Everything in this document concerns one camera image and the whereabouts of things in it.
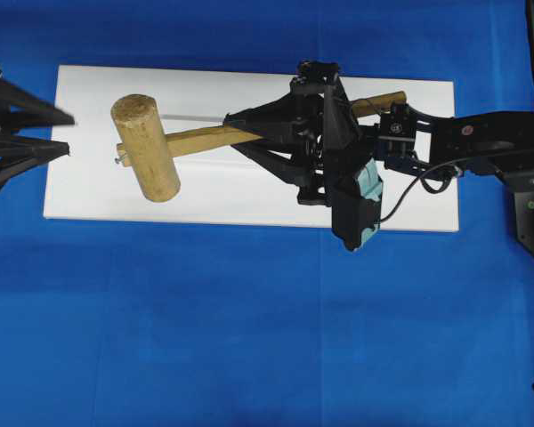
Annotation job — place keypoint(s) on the blue table cloth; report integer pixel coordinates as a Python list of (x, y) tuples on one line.
[(144, 324)]

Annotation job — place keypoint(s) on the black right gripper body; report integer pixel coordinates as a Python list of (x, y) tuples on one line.
[(316, 88)]

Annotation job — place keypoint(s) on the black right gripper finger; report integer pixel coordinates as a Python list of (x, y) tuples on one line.
[(274, 121), (289, 170)]

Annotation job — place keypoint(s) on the wooden mallet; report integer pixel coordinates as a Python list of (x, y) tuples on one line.
[(150, 151)]

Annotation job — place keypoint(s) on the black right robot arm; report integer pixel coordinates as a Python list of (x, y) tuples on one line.
[(435, 150)]

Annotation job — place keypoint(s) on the white foam board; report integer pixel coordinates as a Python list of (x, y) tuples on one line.
[(218, 186)]

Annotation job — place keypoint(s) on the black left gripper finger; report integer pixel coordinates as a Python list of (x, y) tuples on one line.
[(20, 110), (20, 154)]

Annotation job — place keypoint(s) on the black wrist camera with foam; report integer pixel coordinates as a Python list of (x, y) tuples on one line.
[(351, 180)]

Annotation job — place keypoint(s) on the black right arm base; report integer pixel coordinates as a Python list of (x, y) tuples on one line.
[(531, 209)]

